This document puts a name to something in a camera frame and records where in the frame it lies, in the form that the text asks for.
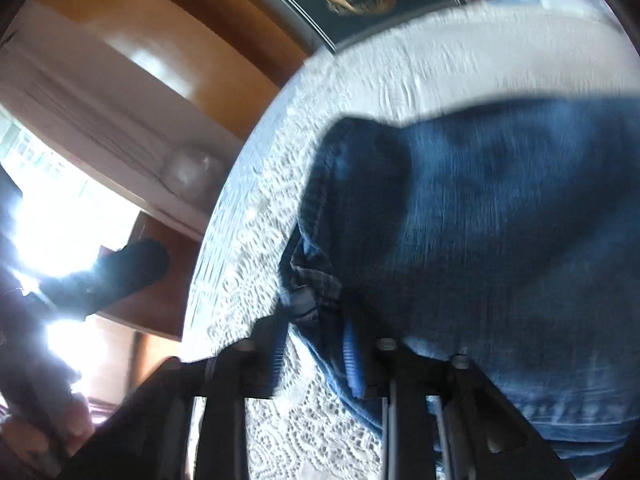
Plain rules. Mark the person's left hand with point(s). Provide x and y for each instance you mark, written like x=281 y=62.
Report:
x=80 y=422

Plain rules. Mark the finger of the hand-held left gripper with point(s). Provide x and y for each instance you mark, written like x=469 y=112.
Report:
x=120 y=275

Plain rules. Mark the white lace bed cover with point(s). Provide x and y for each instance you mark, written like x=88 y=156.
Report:
x=350 y=75

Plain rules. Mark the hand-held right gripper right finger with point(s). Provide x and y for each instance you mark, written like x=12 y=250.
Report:
x=354 y=365

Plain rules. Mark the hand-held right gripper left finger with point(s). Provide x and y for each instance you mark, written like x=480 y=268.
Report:
x=274 y=360

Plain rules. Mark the blue denim jeans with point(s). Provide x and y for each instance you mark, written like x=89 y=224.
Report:
x=475 y=240

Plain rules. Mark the bright window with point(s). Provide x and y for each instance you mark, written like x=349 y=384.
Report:
x=60 y=210

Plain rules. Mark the orange wooden wardrobe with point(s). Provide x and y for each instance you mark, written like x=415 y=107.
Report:
x=165 y=35

